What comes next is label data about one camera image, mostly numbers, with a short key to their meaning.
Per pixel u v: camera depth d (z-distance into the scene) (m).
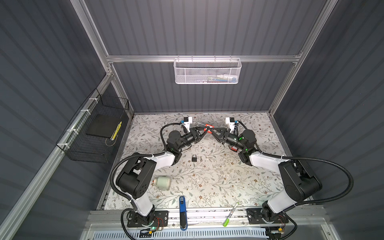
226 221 0.72
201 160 0.94
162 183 0.77
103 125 0.74
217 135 0.74
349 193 0.43
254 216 0.74
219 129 0.74
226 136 0.71
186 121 0.77
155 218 0.73
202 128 0.77
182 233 0.71
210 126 0.77
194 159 0.94
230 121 0.77
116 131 0.74
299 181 0.46
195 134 0.72
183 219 0.69
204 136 0.77
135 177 0.47
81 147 0.68
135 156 0.50
